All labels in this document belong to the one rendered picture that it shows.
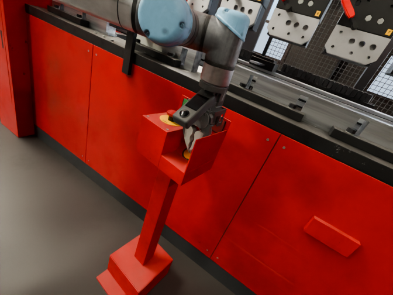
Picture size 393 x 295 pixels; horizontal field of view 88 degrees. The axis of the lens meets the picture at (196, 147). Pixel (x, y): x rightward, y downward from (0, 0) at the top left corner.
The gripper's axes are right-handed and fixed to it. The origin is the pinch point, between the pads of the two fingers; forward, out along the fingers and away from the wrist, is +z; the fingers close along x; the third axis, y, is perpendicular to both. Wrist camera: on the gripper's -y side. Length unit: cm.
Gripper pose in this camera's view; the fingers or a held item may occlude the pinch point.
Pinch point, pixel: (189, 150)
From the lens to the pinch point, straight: 59.6
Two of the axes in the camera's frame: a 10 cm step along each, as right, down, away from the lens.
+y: 6.1, -2.8, 7.4
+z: -2.6, 8.1, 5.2
